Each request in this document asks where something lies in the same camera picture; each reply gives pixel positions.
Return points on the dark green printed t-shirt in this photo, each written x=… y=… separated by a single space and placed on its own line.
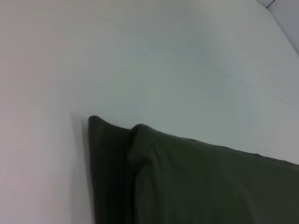
x=198 y=182

